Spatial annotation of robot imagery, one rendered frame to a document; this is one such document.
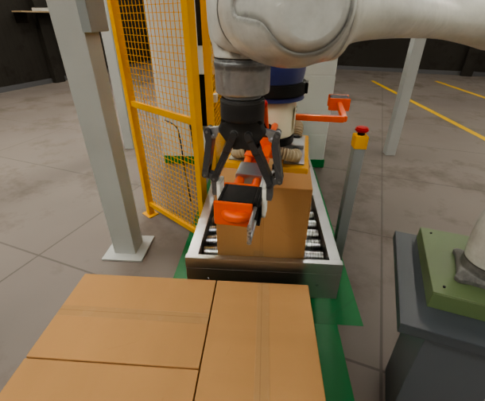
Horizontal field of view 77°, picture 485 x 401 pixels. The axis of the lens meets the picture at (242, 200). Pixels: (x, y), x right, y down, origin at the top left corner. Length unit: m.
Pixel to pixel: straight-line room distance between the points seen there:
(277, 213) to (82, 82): 1.30
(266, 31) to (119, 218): 2.08
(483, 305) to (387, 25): 0.92
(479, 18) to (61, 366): 1.39
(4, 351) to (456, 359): 2.11
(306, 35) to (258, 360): 1.02
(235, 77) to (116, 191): 1.78
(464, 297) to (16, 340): 2.12
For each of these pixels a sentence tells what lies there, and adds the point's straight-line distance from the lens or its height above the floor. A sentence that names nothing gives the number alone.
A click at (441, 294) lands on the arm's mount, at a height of 0.81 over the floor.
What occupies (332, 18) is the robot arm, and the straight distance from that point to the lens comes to 0.30.
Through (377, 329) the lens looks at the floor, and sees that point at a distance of 2.05.
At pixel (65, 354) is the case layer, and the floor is 0.54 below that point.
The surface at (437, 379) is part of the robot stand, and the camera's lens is 1.49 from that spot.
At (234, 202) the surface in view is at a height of 1.24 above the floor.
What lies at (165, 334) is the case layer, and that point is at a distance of 1.25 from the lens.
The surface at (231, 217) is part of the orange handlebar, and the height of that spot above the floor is 1.22.
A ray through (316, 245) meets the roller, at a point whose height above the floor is 0.54.
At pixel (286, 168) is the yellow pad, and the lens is 1.04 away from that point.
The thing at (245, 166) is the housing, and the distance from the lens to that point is 0.73.
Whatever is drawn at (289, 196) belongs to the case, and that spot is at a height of 0.91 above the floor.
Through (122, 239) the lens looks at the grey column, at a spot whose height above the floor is 0.15.
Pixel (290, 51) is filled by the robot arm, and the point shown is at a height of 1.51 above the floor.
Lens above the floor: 1.53
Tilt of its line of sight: 31 degrees down
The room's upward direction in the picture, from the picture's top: straight up
